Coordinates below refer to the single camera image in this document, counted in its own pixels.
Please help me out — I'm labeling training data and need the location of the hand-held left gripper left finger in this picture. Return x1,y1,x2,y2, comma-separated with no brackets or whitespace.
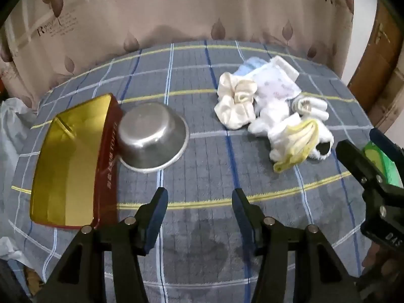
35,187,169,303

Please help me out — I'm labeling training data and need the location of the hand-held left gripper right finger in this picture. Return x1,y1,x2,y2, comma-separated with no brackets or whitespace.
231,188,362,303

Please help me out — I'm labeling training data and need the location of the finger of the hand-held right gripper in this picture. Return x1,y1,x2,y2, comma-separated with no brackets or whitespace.
335,139,390,196
370,128,404,165

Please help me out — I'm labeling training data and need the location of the white yellow-trimmed sock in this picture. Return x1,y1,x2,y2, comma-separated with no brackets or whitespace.
268,118,334,173

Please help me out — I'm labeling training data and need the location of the red and gold tin box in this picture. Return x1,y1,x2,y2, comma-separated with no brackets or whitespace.
29,93,122,230

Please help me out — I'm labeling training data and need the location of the person's right hand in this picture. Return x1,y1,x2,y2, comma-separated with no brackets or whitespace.
361,244,390,270

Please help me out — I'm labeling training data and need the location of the green packet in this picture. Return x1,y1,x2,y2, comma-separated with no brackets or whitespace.
363,142,400,187

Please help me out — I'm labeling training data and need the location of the grey plaid blanket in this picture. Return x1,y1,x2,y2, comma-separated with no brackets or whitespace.
9,40,379,303

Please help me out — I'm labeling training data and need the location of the small rolled white sock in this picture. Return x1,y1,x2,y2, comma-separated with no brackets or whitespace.
291,95,329,122

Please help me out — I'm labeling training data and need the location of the steel bowl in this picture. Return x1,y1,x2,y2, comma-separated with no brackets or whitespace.
117,102,190,173

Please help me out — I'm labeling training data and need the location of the white patterned cloth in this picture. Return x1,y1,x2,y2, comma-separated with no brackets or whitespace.
249,55,300,108

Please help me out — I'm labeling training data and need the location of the cream satin scrunchie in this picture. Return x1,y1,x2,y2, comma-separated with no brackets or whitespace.
214,72,258,130

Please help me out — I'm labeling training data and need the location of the light blue cloth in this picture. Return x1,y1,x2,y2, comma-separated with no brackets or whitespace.
235,58,262,76

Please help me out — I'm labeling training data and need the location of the pale translucent sheet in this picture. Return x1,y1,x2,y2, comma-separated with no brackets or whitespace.
0,98,38,259

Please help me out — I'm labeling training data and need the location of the beige leaf-print curtain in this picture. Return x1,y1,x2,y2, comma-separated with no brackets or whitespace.
0,0,379,111

